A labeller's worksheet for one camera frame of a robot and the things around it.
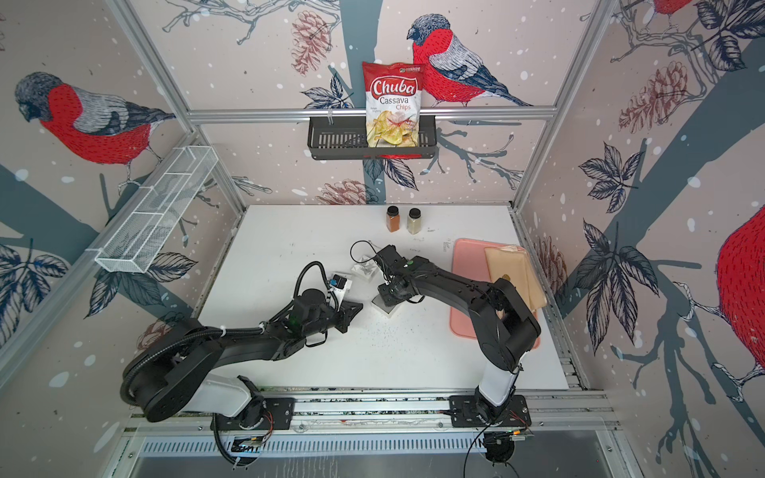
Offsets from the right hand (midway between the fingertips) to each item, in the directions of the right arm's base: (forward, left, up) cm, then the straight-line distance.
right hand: (390, 294), depth 90 cm
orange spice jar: (+30, 0, +3) cm, 30 cm away
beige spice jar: (+29, -8, +2) cm, 30 cm away
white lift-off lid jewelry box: (-7, +2, +8) cm, 10 cm away
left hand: (-5, +7, +3) cm, 9 cm away
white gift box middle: (+10, +9, -1) cm, 13 cm away
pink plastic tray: (+18, -28, -5) cm, 34 cm away
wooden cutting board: (+16, -44, -5) cm, 47 cm away
